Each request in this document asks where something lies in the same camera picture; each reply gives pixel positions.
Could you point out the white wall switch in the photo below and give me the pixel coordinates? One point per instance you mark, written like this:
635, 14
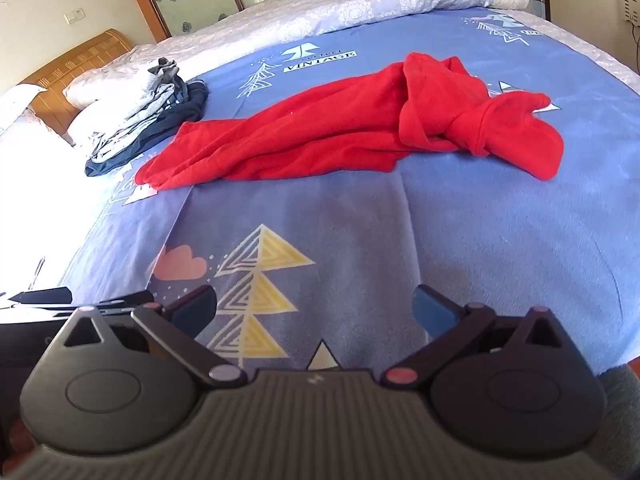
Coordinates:
75, 15

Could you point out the white wall socket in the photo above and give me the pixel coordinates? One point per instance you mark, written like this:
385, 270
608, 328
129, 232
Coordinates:
629, 2

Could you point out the red pants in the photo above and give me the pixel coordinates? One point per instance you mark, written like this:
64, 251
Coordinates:
320, 130

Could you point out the navy blue garment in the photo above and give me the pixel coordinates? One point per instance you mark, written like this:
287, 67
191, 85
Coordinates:
165, 125

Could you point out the white patterned quilt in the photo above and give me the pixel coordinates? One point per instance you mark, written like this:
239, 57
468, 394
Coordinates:
350, 5

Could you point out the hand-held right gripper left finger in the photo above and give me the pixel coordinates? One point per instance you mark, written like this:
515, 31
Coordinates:
192, 307

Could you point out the wooden headboard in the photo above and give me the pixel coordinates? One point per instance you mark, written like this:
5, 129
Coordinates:
75, 55

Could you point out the white pillow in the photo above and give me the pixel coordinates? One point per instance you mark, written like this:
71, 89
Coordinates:
17, 107

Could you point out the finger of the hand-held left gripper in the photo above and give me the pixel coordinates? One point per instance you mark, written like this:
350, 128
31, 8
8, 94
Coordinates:
125, 306

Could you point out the pile of grey clothes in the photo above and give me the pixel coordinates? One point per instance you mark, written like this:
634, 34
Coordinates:
145, 105

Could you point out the blue printed bed sheet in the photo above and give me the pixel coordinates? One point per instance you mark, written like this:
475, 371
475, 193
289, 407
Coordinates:
350, 230

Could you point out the dark cloth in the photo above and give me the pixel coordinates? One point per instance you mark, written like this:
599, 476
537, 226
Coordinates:
622, 420

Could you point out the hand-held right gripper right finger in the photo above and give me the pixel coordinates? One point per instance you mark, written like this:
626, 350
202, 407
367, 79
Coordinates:
434, 310

